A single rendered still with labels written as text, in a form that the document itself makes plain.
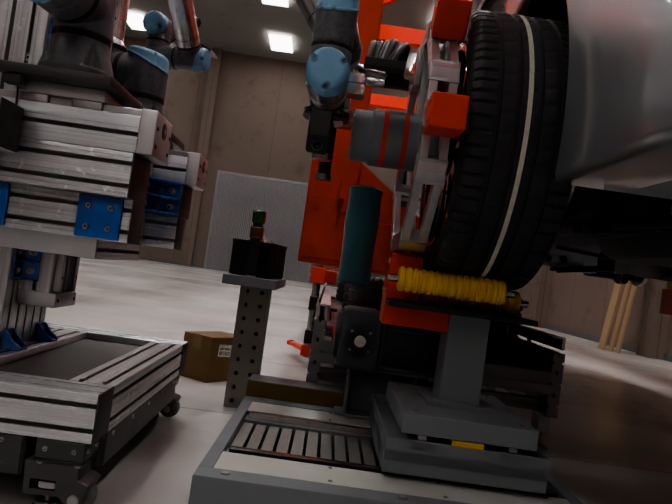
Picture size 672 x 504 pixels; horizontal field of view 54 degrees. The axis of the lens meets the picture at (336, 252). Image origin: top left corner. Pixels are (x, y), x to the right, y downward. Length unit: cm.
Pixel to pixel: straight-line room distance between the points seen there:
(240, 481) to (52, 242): 65
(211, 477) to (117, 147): 67
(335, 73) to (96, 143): 51
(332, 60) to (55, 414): 79
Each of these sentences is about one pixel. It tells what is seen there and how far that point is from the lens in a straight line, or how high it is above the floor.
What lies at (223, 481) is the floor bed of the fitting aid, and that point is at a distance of 138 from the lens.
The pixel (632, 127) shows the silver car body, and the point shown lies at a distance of 108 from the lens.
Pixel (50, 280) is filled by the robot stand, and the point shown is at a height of 39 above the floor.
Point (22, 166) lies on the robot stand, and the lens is 145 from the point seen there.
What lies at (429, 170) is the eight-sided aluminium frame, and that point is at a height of 74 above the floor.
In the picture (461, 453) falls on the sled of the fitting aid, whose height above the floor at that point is 15.
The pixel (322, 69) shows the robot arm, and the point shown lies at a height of 85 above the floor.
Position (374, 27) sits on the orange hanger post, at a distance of 227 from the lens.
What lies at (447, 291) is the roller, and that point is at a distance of 153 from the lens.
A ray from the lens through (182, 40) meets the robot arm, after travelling 222.
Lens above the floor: 51
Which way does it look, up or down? 1 degrees up
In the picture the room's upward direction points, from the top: 8 degrees clockwise
